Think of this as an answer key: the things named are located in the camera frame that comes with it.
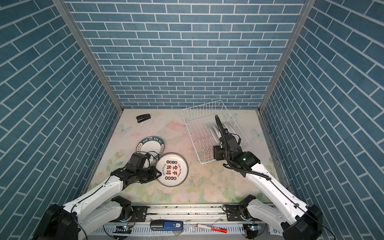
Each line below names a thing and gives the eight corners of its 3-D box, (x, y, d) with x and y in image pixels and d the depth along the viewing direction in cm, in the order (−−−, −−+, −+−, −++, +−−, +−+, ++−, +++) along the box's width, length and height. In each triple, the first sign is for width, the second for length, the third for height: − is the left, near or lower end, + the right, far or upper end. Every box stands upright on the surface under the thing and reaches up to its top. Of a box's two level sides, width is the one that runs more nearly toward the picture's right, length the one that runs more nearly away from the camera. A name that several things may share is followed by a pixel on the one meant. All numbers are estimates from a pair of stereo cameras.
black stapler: (138, 123, 114) (137, 120, 112) (136, 120, 117) (135, 117, 114) (151, 118, 118) (150, 115, 116) (149, 114, 121) (147, 111, 118)
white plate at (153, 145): (135, 159, 94) (133, 157, 91) (141, 139, 104) (140, 136, 102) (162, 159, 94) (161, 157, 92) (166, 139, 105) (165, 136, 102)
